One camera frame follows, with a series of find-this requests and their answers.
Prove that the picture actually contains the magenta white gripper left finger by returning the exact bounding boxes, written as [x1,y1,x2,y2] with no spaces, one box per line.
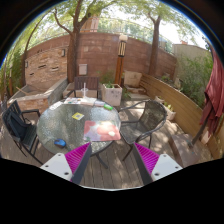
[41,143,92,184]

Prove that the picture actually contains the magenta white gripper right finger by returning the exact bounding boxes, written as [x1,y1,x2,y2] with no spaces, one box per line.
[133,143,182,185]

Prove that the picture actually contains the blue computer mouse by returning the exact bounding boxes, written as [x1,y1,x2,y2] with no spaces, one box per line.
[54,139,66,148]

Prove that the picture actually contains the red patterned mouse pad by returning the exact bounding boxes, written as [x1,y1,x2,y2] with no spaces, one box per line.
[83,120,120,142]

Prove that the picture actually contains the round glass patio table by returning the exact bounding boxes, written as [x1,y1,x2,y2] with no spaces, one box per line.
[35,98,122,169]

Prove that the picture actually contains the white eraser on pad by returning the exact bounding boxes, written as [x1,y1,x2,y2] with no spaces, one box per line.
[109,131,115,136]

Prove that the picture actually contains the yellow sticky note pad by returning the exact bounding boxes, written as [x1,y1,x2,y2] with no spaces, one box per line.
[72,112,84,120]

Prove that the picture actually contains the dark wicker chair right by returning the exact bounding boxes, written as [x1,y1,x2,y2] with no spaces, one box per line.
[120,100,167,161]

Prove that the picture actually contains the white planter by bench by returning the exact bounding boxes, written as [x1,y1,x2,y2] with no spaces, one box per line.
[155,96,176,121]

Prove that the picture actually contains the wooden curved bench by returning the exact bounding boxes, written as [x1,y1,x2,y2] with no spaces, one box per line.
[140,74,224,159]

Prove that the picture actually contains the black chair left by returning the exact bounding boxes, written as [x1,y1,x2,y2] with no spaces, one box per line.
[2,101,42,164]

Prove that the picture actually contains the papers on table far edge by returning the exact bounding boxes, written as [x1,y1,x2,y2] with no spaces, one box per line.
[64,97,105,107]

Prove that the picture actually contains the green small object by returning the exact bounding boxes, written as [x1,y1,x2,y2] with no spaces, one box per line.
[104,104,113,110]

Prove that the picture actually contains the brick raised planter box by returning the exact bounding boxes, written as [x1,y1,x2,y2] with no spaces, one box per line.
[7,78,68,112]

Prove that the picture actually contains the red folded patio umbrella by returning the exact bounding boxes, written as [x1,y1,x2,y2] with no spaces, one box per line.
[190,48,224,146]

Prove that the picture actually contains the white square planter pot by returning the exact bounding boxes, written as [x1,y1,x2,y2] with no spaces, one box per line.
[102,84,122,106]

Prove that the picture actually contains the brown chair behind table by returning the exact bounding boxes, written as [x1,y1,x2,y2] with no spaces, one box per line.
[65,76,99,98]

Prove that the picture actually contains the large tree trunk centre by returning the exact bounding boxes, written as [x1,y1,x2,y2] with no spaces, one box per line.
[53,0,102,83]

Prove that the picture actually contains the tree trunk right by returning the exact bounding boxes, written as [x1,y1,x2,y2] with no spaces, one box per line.
[148,10,162,75]

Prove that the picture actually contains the wooden lamp post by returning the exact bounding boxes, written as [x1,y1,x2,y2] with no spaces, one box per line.
[115,34,128,84]

